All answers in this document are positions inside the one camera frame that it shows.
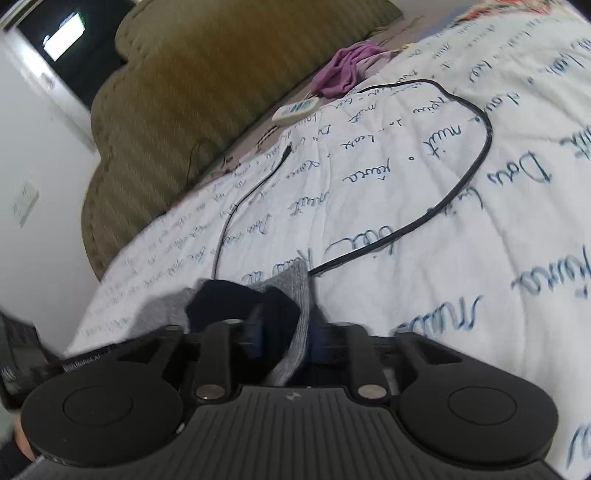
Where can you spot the purple cloth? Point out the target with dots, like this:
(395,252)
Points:
(346,69)

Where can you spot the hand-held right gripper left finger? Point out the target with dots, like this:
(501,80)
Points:
(252,333)

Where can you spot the olive padded headboard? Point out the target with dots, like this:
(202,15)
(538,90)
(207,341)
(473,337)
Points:
(184,92)

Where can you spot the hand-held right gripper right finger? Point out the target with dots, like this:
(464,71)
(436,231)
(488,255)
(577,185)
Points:
(318,342)

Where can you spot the navy garment with grey trim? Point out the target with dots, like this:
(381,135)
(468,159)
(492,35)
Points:
(217,300)

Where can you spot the dark window opening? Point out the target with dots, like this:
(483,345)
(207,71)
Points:
(92,60)

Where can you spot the white printed blanket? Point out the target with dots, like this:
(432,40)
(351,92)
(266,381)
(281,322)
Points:
(415,300)

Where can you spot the white wall switch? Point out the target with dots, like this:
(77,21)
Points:
(25,203)

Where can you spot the floral cloth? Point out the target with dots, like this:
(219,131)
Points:
(508,11)

